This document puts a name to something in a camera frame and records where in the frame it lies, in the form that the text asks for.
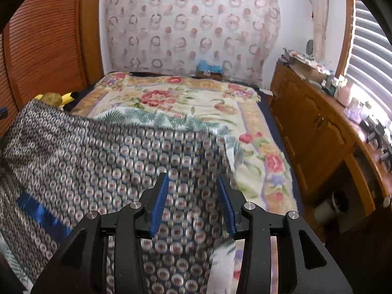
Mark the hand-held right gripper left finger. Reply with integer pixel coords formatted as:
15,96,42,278
31,172,170,294

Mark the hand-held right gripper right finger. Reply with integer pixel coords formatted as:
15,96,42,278
216,174,354,294

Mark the circle-patterned shirt with blue collar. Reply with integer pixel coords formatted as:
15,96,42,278
0,99,242,294

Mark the brown plush toy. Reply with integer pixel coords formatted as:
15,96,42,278
40,93,63,108

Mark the yellow plush toy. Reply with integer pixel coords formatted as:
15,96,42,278
34,91,75,108

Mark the wooden louvred wardrobe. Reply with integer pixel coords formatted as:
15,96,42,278
0,0,105,135

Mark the white leaf-print sheet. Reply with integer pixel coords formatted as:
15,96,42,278
0,107,245,294

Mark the white waste bin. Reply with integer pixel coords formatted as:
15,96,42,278
314,196,339,224

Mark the floral blanket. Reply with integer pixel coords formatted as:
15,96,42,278
70,72,299,294

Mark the long wooden cabinet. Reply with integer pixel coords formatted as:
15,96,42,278
269,61,392,242

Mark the blue cloth bundle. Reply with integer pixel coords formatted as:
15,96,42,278
196,60,224,75

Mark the cardboard box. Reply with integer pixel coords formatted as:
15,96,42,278
289,57,328,82

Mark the white and purple container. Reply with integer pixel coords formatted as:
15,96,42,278
344,98,368,123

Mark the pink container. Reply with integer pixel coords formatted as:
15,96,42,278
337,83,353,105

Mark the small black tripod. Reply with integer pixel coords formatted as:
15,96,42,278
364,116,389,147

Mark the floral cloth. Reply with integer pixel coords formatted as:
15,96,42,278
282,47,330,71

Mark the bundled cream curtain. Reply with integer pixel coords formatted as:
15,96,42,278
309,0,330,62

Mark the grey window blind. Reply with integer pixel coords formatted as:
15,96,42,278
344,0,392,123

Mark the ring-patterned sheer curtain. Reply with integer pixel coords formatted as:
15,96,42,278
101,0,282,80

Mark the wooden window frame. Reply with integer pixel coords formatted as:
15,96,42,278
334,0,356,77

